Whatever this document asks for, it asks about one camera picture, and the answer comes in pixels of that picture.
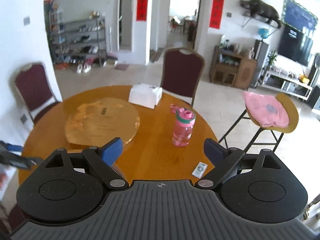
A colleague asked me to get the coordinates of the maroon chair at left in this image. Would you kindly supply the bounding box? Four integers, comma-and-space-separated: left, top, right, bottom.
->
14, 62, 61, 125

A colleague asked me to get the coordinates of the wall mounted television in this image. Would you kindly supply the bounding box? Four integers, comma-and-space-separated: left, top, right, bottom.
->
278, 24, 313, 66

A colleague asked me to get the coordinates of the round wooden table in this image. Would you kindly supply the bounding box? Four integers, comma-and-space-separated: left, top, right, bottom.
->
22, 86, 216, 183

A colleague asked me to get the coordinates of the red door couplet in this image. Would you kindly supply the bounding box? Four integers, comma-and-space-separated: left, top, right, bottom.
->
209, 0, 225, 29
136, 0, 148, 21

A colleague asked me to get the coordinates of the maroon chair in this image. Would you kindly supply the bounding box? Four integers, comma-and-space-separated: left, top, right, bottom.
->
161, 47, 205, 106
14, 62, 61, 125

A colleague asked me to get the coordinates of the maroon chair at far side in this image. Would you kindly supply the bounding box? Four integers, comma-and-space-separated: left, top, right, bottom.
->
161, 47, 205, 106

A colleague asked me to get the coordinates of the wooden bar stool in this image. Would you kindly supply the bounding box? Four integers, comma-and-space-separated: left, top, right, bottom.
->
219, 93, 299, 153

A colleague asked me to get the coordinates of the metal shoe rack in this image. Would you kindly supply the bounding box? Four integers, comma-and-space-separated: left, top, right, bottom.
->
47, 12, 107, 67

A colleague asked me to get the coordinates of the wooden side cabinet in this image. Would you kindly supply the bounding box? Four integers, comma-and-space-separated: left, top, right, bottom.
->
209, 46, 257, 90

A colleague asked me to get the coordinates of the dark boar figure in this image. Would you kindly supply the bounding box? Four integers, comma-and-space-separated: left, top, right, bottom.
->
239, 0, 282, 29

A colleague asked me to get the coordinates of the white tissue box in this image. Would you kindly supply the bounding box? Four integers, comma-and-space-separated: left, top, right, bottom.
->
128, 83, 163, 109

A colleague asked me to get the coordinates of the pink cloth on stool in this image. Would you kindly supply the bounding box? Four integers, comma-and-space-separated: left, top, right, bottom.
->
243, 91, 289, 128

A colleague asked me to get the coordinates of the pink water bottle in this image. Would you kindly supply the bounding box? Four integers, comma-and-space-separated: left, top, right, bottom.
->
170, 105, 196, 147

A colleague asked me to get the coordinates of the white tv console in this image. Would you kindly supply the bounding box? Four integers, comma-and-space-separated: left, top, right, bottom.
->
258, 70, 313, 100

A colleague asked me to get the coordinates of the red door couplet right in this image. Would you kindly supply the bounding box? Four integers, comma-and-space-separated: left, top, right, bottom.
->
209, 0, 225, 29

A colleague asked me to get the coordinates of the golden lazy susan turntable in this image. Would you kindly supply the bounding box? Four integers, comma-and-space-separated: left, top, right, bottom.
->
65, 98, 140, 147

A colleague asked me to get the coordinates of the red door couplet left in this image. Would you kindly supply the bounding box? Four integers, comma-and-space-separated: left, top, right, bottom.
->
136, 0, 148, 21

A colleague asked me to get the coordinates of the blue globe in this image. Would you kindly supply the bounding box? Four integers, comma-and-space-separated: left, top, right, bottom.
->
258, 28, 270, 41

